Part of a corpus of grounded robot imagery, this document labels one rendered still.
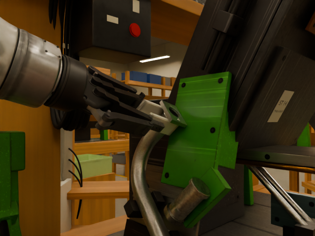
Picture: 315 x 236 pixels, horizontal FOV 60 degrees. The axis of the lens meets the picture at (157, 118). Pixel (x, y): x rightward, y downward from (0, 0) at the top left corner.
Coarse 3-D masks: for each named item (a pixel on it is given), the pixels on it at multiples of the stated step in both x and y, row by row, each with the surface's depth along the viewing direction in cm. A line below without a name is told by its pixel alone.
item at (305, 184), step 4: (312, 136) 412; (312, 140) 412; (312, 144) 412; (308, 176) 411; (308, 180) 410; (312, 180) 414; (304, 184) 410; (308, 184) 398; (312, 184) 397; (308, 188) 398; (312, 188) 388; (308, 192) 410
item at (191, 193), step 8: (192, 184) 41; (200, 184) 42; (184, 192) 42; (192, 192) 41; (200, 192) 41; (208, 192) 42; (176, 200) 43; (184, 200) 42; (192, 200) 41; (200, 200) 42; (168, 208) 44; (176, 208) 42; (184, 208) 42; (192, 208) 42; (168, 216) 43; (176, 216) 43; (184, 216) 43; (176, 224) 43
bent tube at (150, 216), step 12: (168, 108) 50; (180, 120) 50; (156, 132) 51; (144, 144) 53; (144, 156) 53; (132, 168) 53; (144, 168) 53; (132, 180) 52; (144, 180) 52; (144, 192) 50; (144, 204) 48; (144, 216) 47; (156, 216) 46; (156, 228) 45
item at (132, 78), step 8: (128, 72) 567; (136, 72) 592; (128, 80) 567; (136, 80) 591; (144, 80) 608; (152, 80) 627; (160, 80) 649; (168, 80) 675; (160, 88) 705; (168, 88) 659; (112, 136) 593; (120, 136) 577; (128, 136) 566; (112, 160) 588; (120, 160) 572; (112, 168) 593
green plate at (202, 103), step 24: (192, 96) 51; (216, 96) 47; (192, 120) 50; (216, 120) 46; (168, 144) 53; (192, 144) 48; (216, 144) 45; (168, 168) 51; (192, 168) 47; (216, 168) 44
